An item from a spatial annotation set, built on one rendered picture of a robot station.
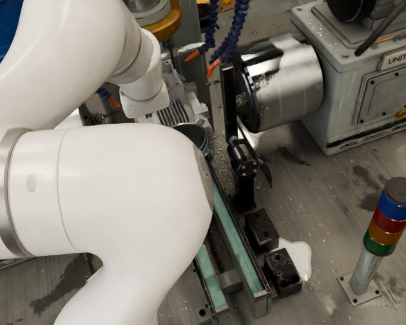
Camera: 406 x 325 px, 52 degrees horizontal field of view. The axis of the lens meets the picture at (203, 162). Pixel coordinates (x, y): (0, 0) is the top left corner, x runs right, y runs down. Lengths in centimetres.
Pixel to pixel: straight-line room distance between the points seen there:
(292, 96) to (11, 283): 91
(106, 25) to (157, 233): 18
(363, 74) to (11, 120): 97
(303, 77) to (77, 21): 83
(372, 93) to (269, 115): 30
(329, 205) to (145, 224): 99
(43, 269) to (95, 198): 99
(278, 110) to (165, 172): 85
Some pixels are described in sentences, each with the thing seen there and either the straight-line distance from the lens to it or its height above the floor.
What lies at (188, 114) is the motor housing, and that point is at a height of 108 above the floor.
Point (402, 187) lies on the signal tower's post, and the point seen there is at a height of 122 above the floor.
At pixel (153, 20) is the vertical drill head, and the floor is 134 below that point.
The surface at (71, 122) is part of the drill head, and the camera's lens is 105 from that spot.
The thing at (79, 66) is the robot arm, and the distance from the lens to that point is 35.
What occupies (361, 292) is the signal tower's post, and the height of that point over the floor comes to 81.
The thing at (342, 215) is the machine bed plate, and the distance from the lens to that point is 123.
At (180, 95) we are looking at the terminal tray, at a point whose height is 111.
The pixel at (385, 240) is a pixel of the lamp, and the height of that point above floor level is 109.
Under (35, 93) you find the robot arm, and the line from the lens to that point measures 35.
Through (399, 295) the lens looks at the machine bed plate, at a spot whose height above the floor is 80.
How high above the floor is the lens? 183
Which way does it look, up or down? 50 degrees down
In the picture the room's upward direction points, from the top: 10 degrees counter-clockwise
